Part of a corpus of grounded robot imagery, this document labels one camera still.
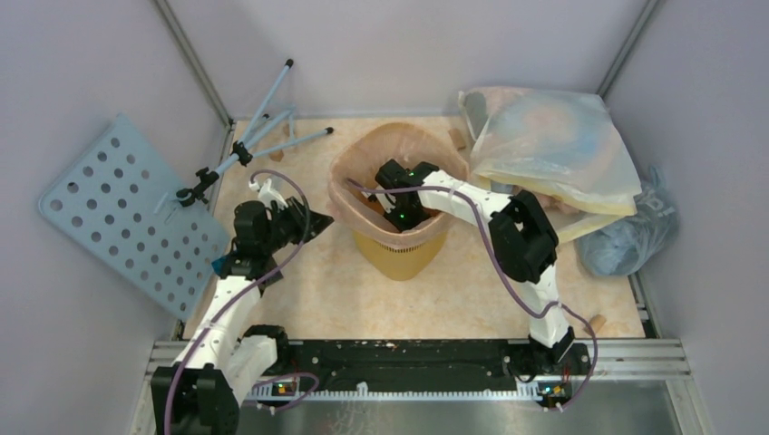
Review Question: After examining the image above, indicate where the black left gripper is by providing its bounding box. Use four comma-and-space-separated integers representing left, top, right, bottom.
261, 195, 334, 253

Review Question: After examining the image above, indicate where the pink plastic trash bag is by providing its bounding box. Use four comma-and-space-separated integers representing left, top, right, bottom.
327, 122, 470, 249

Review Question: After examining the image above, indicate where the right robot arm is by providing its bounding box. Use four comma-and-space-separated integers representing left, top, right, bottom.
375, 159, 574, 373

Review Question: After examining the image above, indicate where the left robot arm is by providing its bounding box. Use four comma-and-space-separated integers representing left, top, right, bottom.
151, 198, 334, 434

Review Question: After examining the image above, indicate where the yellow plastic trash bin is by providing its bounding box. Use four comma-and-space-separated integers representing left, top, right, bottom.
353, 231, 448, 281

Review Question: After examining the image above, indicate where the wooden block near tripod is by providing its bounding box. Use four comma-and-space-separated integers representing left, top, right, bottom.
268, 150, 285, 162

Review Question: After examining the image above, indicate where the small wooden block back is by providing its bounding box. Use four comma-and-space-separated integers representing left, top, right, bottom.
448, 128, 467, 150

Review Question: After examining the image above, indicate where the light blue tripod stand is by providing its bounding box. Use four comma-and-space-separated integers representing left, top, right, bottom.
156, 58, 335, 211

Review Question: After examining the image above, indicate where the blue block toy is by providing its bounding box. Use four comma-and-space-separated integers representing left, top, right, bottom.
210, 255, 285, 295

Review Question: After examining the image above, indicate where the large yellow translucent bag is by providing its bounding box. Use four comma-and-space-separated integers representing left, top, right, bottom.
458, 86, 641, 243

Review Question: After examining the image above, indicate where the light blue perforated board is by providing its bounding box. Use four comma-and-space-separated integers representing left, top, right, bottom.
39, 114, 229, 322

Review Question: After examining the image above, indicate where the blue plastic bag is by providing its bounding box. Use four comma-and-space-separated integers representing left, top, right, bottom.
576, 166, 680, 276

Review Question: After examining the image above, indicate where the wooden cylinder block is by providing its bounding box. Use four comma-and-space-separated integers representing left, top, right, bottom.
585, 314, 607, 335

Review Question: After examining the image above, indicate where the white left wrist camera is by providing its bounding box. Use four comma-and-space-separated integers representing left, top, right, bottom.
248, 177, 288, 210

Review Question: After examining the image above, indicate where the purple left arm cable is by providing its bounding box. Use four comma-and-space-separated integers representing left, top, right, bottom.
163, 169, 321, 435

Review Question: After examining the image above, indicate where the grey corner frame post left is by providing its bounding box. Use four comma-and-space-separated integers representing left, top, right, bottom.
151, 0, 233, 127

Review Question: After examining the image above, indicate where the grey corner frame post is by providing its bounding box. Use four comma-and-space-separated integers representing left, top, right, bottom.
151, 0, 233, 127
596, 0, 666, 99

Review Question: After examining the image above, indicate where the grey corner frame post right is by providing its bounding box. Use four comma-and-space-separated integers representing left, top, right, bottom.
596, 0, 666, 99

